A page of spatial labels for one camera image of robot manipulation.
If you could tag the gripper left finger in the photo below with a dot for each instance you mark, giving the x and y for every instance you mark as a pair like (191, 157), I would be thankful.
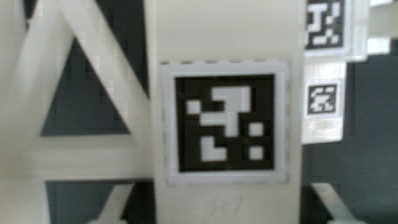
(129, 208)

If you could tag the white chair back frame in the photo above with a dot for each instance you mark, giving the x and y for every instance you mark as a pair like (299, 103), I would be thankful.
(209, 104)

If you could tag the white small chair part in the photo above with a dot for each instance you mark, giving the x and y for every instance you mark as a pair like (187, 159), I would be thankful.
(337, 30)

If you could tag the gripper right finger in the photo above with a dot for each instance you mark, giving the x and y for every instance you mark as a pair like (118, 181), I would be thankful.
(324, 209)

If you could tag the white chair seat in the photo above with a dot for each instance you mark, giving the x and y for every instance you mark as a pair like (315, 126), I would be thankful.
(324, 102)

